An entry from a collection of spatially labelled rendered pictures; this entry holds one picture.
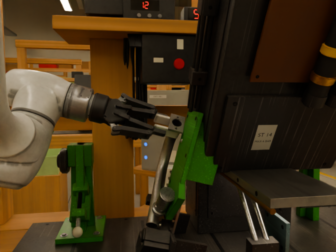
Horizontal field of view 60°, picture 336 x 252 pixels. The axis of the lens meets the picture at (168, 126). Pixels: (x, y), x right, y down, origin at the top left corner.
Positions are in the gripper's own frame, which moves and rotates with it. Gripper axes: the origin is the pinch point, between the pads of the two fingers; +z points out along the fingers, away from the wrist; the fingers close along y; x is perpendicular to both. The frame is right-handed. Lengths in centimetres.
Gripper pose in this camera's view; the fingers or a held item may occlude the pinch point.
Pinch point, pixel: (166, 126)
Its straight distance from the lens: 77.9
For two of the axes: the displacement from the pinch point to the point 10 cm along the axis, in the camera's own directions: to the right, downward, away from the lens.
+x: -2.9, 6.0, 7.5
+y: 0.9, -7.6, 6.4
